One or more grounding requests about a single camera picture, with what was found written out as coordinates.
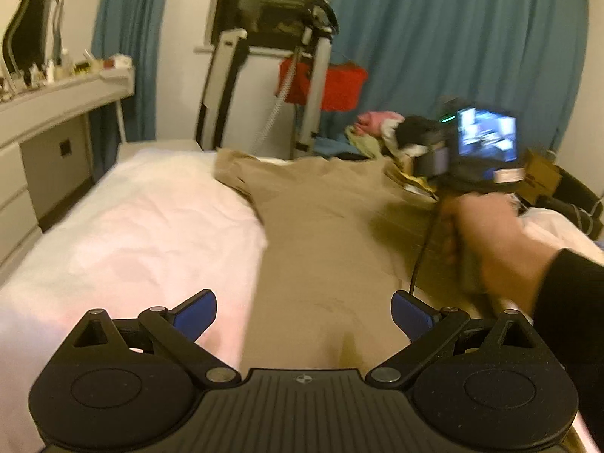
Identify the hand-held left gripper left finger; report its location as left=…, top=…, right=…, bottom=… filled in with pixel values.
left=71, top=289, right=241, bottom=390

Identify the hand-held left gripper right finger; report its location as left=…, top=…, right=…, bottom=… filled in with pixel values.
left=365, top=291, right=539, bottom=390

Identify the tan garment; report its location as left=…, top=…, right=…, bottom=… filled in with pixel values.
left=214, top=148, right=501, bottom=371

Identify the person's right forearm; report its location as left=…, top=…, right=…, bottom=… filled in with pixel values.
left=531, top=248, right=604, bottom=439

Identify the person's right hand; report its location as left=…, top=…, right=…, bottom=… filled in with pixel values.
left=441, top=193, right=564, bottom=317

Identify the yellow cloth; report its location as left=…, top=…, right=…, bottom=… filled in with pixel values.
left=387, top=160, right=439, bottom=199

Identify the brown paper bag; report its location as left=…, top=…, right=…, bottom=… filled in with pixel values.
left=519, top=148, right=563, bottom=206

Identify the bed with pastel sheet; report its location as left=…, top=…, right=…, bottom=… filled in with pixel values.
left=0, top=148, right=604, bottom=453

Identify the black armchair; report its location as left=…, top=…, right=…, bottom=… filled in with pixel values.
left=538, top=165, right=604, bottom=241

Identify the pink cloth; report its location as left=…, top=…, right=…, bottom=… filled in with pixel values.
left=356, top=111, right=402, bottom=135

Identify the yellow-green cloth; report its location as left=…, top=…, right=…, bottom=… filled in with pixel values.
left=344, top=125, right=388, bottom=156

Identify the blue cloth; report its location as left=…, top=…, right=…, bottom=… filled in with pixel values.
left=314, top=137, right=373, bottom=159

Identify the wide blue curtain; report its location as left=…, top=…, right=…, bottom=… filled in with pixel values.
left=325, top=0, right=590, bottom=161

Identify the red bag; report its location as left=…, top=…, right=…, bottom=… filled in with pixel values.
left=278, top=54, right=369, bottom=111

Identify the garment steamer stand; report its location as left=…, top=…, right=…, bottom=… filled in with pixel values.
left=257, top=0, right=339, bottom=159

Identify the white vanity desk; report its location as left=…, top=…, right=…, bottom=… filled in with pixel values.
left=0, top=67, right=135, bottom=284

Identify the white chair with black stripes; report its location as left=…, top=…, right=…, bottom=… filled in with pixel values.
left=116, top=28, right=248, bottom=161

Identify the dark framed window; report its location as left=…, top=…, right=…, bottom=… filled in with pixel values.
left=210, top=0, right=341, bottom=50

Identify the narrow blue curtain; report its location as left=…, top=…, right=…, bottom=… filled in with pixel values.
left=91, top=0, right=175, bottom=171

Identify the row of cosmetic bottles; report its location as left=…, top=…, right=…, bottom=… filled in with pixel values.
left=0, top=49, right=133, bottom=105

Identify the wavy vanity mirror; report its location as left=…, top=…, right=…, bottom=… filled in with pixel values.
left=1, top=0, right=64, bottom=81

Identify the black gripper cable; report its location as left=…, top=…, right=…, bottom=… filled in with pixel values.
left=410, top=198, right=444, bottom=296

